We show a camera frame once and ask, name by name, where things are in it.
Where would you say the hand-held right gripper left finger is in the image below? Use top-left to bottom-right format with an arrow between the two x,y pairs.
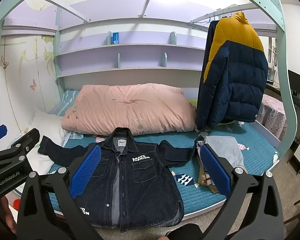
16,145 -> 103,240

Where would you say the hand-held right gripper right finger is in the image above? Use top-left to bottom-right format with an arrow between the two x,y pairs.
197,144 -> 285,240

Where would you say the dark denim jacket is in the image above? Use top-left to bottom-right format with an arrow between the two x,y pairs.
37,127 -> 198,233

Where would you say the person's left hand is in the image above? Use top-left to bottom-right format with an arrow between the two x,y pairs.
0,196 -> 17,233

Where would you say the grey garment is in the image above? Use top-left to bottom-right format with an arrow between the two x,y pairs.
196,135 -> 245,171

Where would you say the white pillow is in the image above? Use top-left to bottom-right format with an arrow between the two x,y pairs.
14,107 -> 71,175

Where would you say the teal quilted bed mat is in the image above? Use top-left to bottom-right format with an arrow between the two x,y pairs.
46,90 -> 280,214

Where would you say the butterfly print wardrobe panel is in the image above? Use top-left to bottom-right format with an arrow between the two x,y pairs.
0,34 -> 58,133

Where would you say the pink pillow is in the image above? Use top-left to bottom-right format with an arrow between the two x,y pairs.
61,82 -> 197,136

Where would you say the pink printed cloth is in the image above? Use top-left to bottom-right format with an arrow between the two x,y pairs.
256,94 -> 288,140

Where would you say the navy and yellow puffer jacket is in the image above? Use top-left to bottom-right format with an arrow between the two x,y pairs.
195,12 -> 268,130

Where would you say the black monitor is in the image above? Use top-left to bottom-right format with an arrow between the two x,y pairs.
287,70 -> 300,98

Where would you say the lilac wall shelf unit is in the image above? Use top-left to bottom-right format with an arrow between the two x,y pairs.
55,31 -> 208,78

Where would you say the mint green bed frame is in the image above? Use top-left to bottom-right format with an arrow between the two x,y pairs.
0,0 -> 300,155

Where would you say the metal clothes rail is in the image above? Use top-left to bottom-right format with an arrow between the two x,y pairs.
187,4 -> 243,30

